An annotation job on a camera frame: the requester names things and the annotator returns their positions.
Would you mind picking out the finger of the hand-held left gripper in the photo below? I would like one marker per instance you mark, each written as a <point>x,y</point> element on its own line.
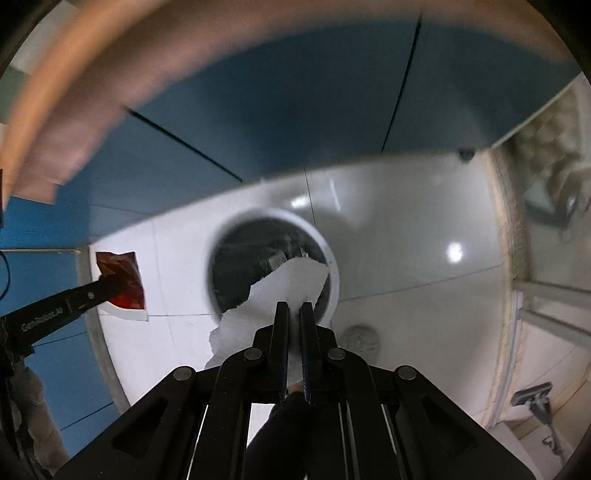
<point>99,288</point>

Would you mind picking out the round floor drain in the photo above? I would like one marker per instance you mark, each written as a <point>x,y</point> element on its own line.
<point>361,340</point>

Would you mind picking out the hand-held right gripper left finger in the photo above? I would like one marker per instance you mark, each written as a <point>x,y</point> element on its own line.
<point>281,332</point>

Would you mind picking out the green white box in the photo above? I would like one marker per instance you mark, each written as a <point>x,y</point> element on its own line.
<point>272,263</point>

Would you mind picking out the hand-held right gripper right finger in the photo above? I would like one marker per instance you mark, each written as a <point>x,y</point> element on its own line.
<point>307,332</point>

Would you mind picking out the grey floor squeegee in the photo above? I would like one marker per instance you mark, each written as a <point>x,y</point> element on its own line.
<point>538,406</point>

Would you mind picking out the white paper sheet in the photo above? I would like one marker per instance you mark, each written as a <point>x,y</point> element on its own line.
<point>277,290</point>

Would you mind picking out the person's left hand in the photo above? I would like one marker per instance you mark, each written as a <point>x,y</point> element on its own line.
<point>39,415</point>

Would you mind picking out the red snack packet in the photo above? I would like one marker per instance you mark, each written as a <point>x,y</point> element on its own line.
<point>129,286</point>

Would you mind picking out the round white trash bin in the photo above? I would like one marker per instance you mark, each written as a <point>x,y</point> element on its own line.
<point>258,240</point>

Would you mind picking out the sliding glass door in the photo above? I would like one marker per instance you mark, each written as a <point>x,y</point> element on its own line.
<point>549,194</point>

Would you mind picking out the blue lower cabinet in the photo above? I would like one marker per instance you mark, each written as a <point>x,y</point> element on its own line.
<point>300,101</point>

